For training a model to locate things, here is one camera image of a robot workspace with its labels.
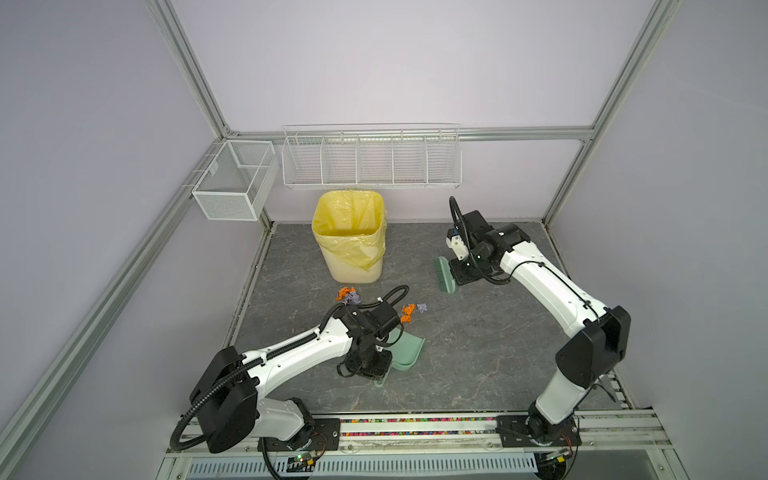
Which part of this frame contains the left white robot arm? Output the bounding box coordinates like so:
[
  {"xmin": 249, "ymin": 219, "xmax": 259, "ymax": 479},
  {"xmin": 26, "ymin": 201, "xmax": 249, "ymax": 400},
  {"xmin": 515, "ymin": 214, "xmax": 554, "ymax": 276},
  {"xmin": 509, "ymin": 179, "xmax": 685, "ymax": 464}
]
[{"xmin": 169, "ymin": 285, "xmax": 409, "ymax": 454}]

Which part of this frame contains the green plastic dustpan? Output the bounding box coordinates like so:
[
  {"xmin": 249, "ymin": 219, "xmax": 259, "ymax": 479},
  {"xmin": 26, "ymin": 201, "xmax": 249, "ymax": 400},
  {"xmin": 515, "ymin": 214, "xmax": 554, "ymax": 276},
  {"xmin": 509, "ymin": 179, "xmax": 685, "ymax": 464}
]
[{"xmin": 374, "ymin": 332, "xmax": 425, "ymax": 387}]

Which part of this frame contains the small white mesh basket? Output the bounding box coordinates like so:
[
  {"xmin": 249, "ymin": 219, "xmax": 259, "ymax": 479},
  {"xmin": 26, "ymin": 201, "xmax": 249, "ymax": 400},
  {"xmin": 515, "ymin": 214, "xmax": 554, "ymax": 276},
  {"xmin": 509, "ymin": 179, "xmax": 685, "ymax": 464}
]
[{"xmin": 192, "ymin": 140, "xmax": 279, "ymax": 221}]

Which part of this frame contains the orange paper scrap left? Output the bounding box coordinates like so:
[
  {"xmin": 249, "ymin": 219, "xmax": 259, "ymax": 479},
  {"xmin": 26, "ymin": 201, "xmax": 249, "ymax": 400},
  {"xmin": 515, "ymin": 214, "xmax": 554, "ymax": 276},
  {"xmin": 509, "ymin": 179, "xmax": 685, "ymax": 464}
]
[{"xmin": 400, "ymin": 304, "xmax": 417, "ymax": 324}]

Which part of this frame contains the long white wire basket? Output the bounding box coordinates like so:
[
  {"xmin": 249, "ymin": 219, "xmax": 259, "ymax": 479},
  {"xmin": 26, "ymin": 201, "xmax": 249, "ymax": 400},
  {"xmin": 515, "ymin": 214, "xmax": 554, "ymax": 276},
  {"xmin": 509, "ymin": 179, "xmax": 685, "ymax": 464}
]
[{"xmin": 282, "ymin": 123, "xmax": 463, "ymax": 189}]

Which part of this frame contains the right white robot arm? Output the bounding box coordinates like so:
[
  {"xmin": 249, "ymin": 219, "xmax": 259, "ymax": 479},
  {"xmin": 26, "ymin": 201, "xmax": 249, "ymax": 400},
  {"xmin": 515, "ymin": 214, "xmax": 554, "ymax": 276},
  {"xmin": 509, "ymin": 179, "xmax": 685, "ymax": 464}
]
[{"xmin": 436, "ymin": 197, "xmax": 631, "ymax": 446}]

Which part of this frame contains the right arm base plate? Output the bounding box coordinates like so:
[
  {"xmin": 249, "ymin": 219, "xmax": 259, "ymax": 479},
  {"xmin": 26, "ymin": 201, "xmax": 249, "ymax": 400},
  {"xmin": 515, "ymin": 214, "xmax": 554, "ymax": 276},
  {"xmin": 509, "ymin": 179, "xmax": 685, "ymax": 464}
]
[{"xmin": 495, "ymin": 414, "xmax": 582, "ymax": 448}]

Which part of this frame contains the aluminium corner frame post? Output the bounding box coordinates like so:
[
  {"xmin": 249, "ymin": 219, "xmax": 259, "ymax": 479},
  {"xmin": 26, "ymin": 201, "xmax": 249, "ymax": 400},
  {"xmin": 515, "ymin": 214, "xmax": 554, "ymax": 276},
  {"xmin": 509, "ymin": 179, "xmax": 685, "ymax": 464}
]
[{"xmin": 542, "ymin": 1, "xmax": 680, "ymax": 226}]

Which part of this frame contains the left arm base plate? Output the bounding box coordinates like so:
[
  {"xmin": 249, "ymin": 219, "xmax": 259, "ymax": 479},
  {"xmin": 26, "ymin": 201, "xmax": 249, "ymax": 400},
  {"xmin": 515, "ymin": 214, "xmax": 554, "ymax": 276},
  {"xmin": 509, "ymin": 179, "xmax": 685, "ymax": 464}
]
[{"xmin": 257, "ymin": 417, "xmax": 341, "ymax": 452}]

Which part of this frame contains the beige bin with yellow bag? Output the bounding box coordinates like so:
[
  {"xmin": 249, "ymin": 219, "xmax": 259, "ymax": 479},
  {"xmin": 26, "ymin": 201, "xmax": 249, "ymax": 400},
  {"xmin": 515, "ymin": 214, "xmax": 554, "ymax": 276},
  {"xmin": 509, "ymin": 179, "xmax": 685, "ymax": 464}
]
[{"xmin": 311, "ymin": 190, "xmax": 387, "ymax": 284}]

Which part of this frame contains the white vented cable duct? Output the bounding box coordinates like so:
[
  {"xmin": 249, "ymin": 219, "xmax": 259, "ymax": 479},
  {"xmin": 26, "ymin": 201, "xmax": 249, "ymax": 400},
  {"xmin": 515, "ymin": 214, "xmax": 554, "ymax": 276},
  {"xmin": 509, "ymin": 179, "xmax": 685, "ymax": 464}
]
[{"xmin": 186, "ymin": 452, "xmax": 538, "ymax": 479}]

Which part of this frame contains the purple paper scrap near bin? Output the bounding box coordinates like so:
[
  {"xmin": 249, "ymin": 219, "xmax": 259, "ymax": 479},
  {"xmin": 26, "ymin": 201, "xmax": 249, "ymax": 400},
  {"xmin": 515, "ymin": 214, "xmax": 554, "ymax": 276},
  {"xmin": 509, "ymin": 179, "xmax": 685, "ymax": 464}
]
[{"xmin": 345, "ymin": 291, "xmax": 362, "ymax": 305}]

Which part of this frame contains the aluminium front rail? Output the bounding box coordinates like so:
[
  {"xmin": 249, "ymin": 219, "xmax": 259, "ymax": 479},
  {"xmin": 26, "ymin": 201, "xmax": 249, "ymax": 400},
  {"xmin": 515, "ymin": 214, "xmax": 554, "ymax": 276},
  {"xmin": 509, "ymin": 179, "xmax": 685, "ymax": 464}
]
[{"xmin": 164, "ymin": 409, "xmax": 673, "ymax": 460}]

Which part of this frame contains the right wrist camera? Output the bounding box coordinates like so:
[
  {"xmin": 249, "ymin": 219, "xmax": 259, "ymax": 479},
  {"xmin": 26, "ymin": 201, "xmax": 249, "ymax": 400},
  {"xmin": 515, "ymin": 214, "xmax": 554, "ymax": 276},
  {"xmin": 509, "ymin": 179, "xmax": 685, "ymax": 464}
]
[{"xmin": 446, "ymin": 210, "xmax": 493, "ymax": 261}]

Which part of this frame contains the green hand brush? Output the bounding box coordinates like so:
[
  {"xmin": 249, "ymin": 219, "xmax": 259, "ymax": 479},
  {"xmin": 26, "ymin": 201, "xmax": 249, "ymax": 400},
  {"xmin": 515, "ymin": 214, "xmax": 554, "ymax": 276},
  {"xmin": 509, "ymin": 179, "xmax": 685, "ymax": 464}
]
[{"xmin": 434, "ymin": 256, "xmax": 457, "ymax": 294}]

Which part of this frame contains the orange paper scrap near bin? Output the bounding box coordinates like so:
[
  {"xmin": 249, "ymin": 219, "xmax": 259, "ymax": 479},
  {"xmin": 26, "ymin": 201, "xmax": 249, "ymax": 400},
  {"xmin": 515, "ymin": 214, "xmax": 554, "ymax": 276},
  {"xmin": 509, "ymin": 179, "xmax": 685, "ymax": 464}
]
[{"xmin": 336, "ymin": 286, "xmax": 357, "ymax": 301}]

